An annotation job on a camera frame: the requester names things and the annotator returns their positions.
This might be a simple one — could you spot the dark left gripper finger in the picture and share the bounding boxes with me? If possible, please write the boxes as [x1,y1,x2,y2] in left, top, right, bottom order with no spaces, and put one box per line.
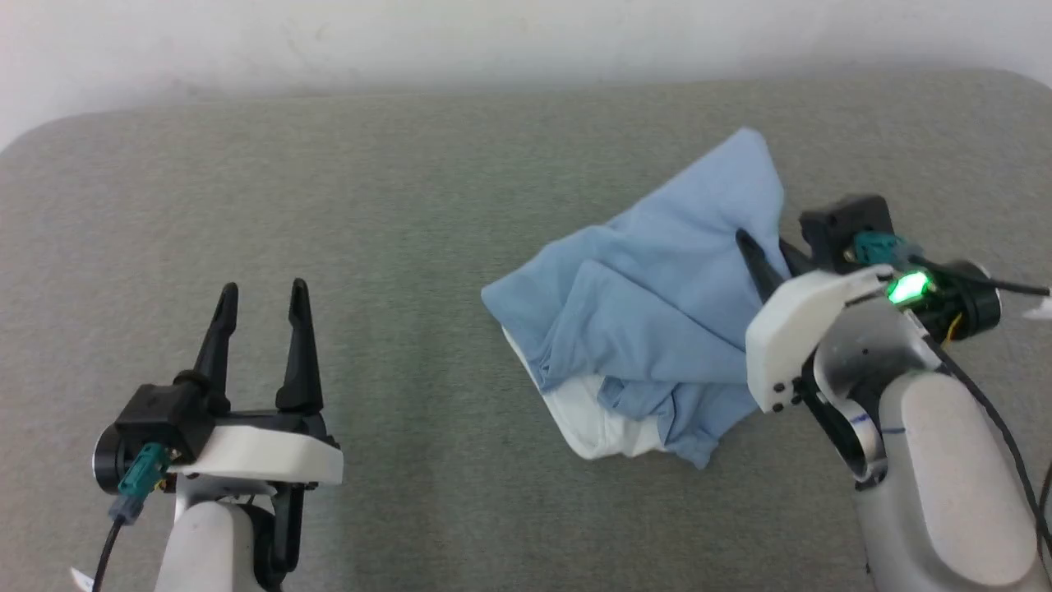
[195,282,240,414]
[275,278,324,415]

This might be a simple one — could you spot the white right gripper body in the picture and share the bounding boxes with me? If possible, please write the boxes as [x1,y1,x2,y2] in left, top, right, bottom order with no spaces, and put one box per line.
[745,261,1002,414]

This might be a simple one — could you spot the black right camera cable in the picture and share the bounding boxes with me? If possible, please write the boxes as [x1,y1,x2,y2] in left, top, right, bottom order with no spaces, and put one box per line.
[852,232,1052,295]

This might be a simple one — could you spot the light blue white-collared shirt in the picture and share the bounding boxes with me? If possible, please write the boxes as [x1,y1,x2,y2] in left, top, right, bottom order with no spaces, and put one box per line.
[481,126,794,470]

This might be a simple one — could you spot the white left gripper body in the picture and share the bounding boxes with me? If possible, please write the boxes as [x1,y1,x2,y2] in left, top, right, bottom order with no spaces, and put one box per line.
[93,411,344,498]

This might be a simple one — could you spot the grey fabric sofa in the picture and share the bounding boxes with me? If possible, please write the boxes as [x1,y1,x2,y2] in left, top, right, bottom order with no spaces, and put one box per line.
[0,67,1052,592]

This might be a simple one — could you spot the black camera cable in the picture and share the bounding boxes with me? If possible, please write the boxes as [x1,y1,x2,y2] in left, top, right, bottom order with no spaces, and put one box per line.
[93,442,171,592]
[852,232,1052,295]

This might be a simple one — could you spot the black left camera cable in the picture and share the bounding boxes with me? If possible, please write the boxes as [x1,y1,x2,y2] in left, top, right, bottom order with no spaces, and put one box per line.
[93,442,171,592]

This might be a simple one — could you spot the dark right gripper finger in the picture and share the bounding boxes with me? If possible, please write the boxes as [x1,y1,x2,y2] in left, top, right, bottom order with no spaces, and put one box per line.
[776,238,815,278]
[735,229,787,303]

